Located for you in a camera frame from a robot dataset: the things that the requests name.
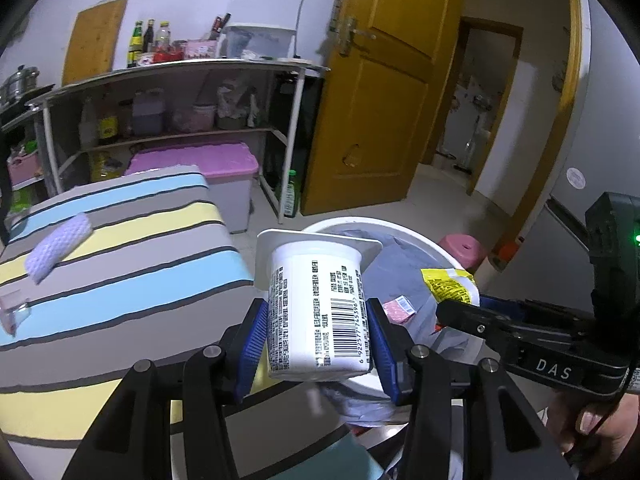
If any white yogurt cup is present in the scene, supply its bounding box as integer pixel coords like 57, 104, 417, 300
254, 229, 383, 382

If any yellow snack wrapper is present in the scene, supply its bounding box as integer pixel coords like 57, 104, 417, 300
421, 269, 480, 307

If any white foam net sleeve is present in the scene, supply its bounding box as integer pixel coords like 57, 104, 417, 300
24, 212, 93, 284

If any strawberry milk carton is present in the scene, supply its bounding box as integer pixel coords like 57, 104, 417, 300
382, 296, 416, 325

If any white trash bin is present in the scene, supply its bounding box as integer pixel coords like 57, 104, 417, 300
299, 214, 483, 428

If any metal kitchen shelf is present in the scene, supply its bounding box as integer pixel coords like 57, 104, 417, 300
27, 58, 326, 219

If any right hand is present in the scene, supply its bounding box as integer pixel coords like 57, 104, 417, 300
546, 392, 639, 479

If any grey bin liner bag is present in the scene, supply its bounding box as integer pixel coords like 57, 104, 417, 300
319, 224, 476, 426

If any striped tablecloth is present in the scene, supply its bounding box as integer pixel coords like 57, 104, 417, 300
0, 164, 386, 480

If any pink plastic stool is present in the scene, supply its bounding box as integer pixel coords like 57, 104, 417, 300
438, 233, 488, 272

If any green plastic bottle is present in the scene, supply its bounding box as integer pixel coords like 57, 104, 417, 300
283, 169, 299, 218

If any pink lid storage box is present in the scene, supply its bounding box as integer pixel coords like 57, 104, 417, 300
126, 142, 259, 233

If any purple plastic jug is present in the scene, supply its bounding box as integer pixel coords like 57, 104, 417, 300
131, 88, 165, 136

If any pink plastic basket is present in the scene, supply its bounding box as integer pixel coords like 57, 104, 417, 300
8, 152, 42, 185

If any clear plastic storage box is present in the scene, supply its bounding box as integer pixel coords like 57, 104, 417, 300
224, 23, 296, 60

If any yellow wooden door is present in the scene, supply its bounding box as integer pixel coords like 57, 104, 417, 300
302, 0, 464, 214

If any green sauce bottle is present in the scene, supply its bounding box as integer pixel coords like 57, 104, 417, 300
127, 21, 143, 68

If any clear condiment bottle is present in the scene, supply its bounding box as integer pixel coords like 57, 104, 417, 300
153, 21, 171, 53

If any dark soy sauce bottle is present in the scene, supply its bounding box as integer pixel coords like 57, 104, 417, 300
142, 18, 154, 53

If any wooden cutting board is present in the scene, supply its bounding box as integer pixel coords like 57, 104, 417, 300
61, 0, 128, 86

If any steel cooking pot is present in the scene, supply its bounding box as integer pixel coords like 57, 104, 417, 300
0, 65, 40, 105

